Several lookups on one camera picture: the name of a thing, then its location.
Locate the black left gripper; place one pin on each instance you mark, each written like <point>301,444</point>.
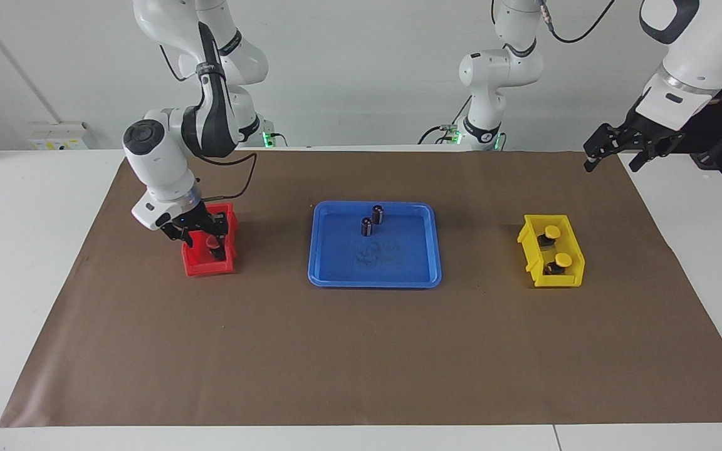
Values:
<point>646,134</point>

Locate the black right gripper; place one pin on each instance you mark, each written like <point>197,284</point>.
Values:
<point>188,220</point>

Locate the red push button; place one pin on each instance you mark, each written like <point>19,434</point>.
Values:
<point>211,242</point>

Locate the yellow push button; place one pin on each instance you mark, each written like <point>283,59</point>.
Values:
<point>563,259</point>
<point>552,232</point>

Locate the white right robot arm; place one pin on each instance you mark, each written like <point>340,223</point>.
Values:
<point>160,163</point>

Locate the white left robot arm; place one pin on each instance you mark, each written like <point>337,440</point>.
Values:
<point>499,69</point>

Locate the blue plastic tray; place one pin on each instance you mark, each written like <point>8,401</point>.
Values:
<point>398,263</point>

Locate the red plastic bin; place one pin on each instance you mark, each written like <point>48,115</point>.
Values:
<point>201,268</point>

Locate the yellow plastic bin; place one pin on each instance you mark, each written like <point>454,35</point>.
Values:
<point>565,280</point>

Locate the black cylindrical capacitor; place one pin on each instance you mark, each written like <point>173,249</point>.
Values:
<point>377,214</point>
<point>366,227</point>

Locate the brown table mat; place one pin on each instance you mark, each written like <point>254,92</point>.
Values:
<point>361,351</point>

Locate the white wall socket box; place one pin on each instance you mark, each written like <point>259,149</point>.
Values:
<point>57,134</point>

